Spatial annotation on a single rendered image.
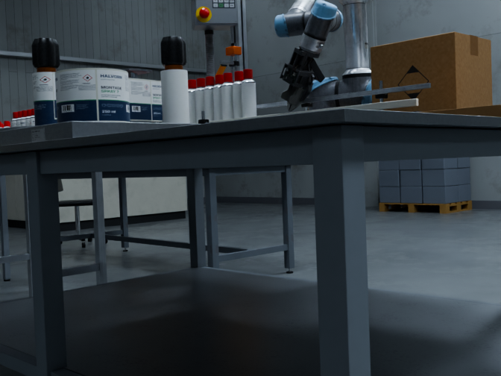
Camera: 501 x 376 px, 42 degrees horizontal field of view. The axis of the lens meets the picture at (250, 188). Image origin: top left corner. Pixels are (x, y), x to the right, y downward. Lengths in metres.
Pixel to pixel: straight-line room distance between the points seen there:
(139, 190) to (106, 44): 3.92
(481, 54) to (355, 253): 1.26
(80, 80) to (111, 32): 10.47
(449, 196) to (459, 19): 2.58
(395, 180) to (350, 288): 8.28
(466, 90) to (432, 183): 6.95
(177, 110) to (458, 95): 0.87
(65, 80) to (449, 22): 8.50
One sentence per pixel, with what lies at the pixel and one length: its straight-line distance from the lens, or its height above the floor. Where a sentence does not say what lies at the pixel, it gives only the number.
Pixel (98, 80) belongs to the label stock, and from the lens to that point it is 1.80.
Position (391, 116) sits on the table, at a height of 0.82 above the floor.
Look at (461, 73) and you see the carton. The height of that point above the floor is 1.00.
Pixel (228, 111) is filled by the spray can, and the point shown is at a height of 0.94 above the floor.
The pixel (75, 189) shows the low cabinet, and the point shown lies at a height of 0.52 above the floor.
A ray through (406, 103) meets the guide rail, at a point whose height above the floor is 0.90.
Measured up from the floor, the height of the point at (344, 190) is 0.71.
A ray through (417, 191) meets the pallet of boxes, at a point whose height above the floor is 0.29.
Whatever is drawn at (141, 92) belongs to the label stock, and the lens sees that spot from 2.32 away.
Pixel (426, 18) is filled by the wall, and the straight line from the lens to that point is 10.18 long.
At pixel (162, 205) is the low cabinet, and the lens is 9.23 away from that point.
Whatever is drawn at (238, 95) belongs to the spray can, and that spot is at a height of 1.00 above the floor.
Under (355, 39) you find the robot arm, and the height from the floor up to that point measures 1.20.
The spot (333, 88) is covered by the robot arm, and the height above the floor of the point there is 1.02.
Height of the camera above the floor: 0.75
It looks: 2 degrees down
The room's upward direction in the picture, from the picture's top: 2 degrees counter-clockwise
